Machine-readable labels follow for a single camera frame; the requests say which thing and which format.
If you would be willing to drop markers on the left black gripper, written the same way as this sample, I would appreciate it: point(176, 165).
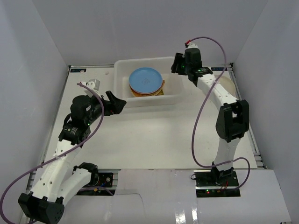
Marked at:
point(109, 102)

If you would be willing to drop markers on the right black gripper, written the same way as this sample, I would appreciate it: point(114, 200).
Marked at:
point(179, 60)

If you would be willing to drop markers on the orange round plate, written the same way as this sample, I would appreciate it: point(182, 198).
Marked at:
point(159, 92)

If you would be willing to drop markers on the blue round plate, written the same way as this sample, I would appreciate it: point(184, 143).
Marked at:
point(145, 80)

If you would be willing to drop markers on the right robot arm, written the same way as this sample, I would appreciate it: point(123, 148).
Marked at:
point(233, 115)

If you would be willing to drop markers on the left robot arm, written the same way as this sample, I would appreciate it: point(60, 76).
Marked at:
point(46, 201)

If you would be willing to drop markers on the white plastic bin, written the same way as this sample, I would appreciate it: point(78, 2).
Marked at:
point(173, 88)

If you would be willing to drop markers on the cream round plate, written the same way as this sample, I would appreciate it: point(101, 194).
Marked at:
point(227, 84)

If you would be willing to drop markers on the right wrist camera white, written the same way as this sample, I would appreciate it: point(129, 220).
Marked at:
point(190, 45)

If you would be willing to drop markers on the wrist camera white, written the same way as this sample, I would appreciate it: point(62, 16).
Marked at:
point(190, 45)
point(94, 85)

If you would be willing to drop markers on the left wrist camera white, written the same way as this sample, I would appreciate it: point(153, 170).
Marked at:
point(94, 85)

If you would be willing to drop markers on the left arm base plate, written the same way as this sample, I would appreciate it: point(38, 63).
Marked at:
point(105, 186)

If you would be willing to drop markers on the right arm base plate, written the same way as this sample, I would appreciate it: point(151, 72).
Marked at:
point(207, 187)

